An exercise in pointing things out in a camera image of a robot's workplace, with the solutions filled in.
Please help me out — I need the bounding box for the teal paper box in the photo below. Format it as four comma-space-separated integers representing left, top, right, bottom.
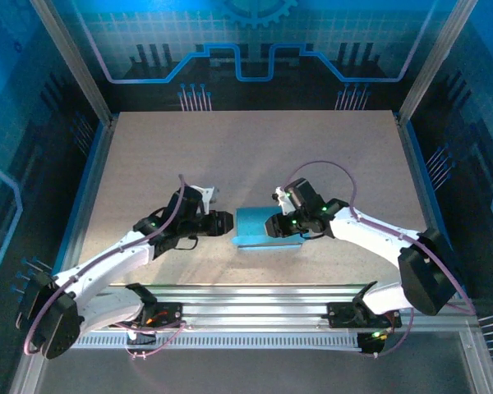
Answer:
232, 207, 303, 250

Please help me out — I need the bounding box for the black electronics box green light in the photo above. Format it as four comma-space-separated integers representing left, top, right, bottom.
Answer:
357, 330, 395, 356

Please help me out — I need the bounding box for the blue table edge strip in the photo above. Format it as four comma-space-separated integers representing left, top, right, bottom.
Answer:
44, 122, 108, 299

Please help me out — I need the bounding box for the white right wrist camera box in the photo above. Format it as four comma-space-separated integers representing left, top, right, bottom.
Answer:
273, 186, 295, 215

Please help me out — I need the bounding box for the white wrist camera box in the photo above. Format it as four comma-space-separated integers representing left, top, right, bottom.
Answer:
273, 186, 295, 215
188, 184, 222, 214

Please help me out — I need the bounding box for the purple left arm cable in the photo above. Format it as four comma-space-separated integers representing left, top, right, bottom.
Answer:
23, 174, 189, 361

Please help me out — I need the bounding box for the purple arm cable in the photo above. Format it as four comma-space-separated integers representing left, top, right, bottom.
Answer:
23, 174, 189, 361
285, 159, 477, 359

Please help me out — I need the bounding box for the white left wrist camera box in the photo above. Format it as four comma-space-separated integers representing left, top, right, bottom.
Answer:
188, 184, 222, 214

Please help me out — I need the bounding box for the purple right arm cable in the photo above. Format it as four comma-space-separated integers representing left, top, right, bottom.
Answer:
285, 159, 477, 359

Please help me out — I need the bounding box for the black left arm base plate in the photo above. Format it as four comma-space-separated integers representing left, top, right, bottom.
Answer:
122, 301, 185, 328

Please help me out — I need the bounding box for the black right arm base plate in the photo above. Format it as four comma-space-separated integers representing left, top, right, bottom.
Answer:
326, 301, 403, 329

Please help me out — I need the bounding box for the aluminium rail frame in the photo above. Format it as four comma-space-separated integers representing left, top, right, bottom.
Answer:
36, 282, 477, 333

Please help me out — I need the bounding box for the slotted grey cable duct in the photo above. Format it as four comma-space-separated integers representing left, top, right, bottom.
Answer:
69, 332, 365, 350

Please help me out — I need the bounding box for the aluminium frame post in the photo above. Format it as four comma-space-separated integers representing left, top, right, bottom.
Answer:
396, 0, 480, 126
30, 0, 118, 126

